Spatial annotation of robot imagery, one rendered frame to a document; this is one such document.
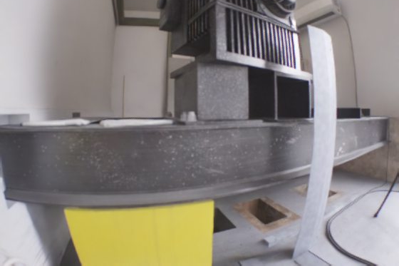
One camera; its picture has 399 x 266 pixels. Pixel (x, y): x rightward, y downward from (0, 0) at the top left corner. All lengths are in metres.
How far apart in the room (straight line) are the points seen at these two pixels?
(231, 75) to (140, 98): 3.31
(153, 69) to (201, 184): 3.47
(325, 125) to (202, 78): 0.53
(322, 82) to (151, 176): 0.74
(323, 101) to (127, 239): 0.87
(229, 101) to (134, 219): 0.51
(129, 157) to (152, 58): 3.52
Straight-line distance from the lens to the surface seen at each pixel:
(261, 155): 0.81
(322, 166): 0.87
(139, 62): 4.04
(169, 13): 0.95
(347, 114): 1.49
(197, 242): 0.74
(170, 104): 3.74
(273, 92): 0.83
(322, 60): 0.86
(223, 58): 0.64
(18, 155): 0.79
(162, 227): 0.67
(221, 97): 0.68
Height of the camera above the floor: 0.70
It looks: 2 degrees down
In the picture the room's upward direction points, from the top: straight up
